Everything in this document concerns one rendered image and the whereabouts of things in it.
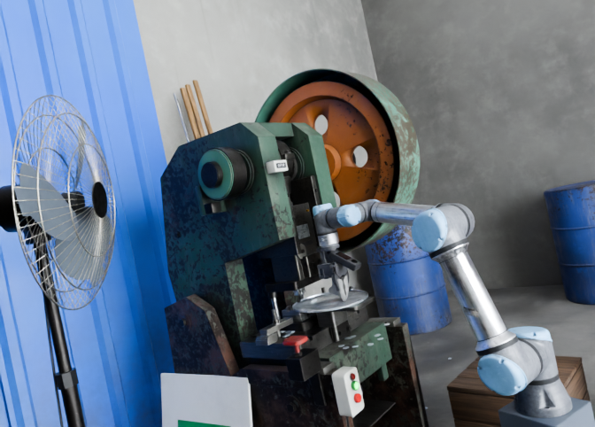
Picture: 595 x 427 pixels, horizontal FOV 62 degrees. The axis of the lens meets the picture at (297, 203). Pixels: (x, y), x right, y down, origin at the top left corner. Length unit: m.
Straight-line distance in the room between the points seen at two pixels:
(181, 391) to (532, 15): 4.14
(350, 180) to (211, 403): 1.07
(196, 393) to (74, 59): 1.81
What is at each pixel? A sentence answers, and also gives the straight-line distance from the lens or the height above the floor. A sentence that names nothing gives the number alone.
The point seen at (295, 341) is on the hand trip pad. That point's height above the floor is 0.76.
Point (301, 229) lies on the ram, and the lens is 1.89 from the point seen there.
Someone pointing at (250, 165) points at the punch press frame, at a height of 1.34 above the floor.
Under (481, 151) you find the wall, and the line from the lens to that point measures 5.01.
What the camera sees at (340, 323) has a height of 0.70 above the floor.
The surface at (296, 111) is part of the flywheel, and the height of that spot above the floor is 1.60.
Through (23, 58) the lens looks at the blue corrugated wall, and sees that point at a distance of 2.82.
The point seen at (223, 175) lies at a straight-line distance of 1.69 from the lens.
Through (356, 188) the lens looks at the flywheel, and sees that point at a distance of 2.16.
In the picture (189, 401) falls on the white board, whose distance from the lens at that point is 2.16.
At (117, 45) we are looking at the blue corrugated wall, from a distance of 3.08.
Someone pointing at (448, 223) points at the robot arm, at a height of 1.03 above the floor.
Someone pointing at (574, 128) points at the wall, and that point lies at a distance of 4.83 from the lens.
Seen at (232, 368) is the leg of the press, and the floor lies 0.61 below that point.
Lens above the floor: 1.16
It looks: level
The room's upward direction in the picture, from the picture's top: 12 degrees counter-clockwise
